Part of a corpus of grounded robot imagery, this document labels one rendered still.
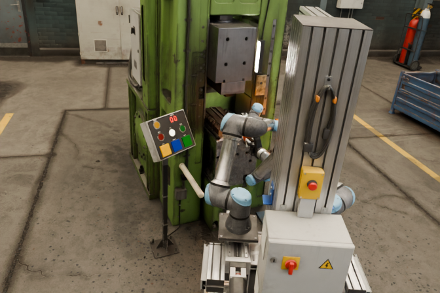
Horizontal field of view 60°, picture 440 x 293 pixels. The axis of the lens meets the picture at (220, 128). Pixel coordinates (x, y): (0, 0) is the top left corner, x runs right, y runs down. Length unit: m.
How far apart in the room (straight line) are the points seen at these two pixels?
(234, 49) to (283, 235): 1.57
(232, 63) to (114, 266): 1.79
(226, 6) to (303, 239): 1.80
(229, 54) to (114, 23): 5.40
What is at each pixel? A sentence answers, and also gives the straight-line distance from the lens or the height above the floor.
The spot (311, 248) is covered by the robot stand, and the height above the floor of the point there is 1.21.
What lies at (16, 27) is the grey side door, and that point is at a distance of 8.95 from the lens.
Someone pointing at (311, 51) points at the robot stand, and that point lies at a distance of 1.43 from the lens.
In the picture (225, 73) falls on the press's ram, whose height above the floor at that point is 1.44.
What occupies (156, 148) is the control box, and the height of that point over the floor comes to 1.04.
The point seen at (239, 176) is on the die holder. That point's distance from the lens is 3.19.
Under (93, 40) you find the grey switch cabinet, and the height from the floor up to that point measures 0.49.
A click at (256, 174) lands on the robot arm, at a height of 0.97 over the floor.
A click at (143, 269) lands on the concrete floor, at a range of 3.14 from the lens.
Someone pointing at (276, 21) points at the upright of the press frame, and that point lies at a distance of 3.07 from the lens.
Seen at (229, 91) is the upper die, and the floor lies 1.29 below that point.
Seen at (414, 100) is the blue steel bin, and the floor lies 0.36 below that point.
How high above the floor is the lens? 2.24
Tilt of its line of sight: 25 degrees down
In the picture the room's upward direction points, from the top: 4 degrees clockwise
